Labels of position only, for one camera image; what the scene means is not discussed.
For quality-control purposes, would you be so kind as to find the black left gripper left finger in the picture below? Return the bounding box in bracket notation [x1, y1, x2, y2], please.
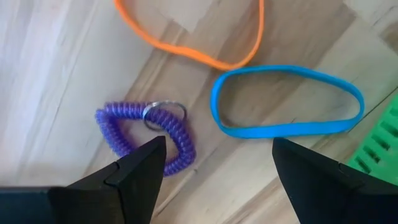
[0, 135, 167, 224]

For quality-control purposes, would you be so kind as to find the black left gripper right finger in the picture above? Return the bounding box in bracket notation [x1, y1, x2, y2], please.
[272, 137, 398, 224]

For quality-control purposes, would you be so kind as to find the blue rubber band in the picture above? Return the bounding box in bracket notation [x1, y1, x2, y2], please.
[210, 64, 366, 139]

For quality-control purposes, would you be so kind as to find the purple coil wrist keychain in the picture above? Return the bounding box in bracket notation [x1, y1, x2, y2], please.
[95, 99, 197, 177]

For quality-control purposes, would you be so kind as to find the orange rubber band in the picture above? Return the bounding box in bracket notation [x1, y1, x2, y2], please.
[113, 0, 266, 71]

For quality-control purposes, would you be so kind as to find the green plastic basket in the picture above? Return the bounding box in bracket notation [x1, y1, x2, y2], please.
[345, 95, 398, 187]

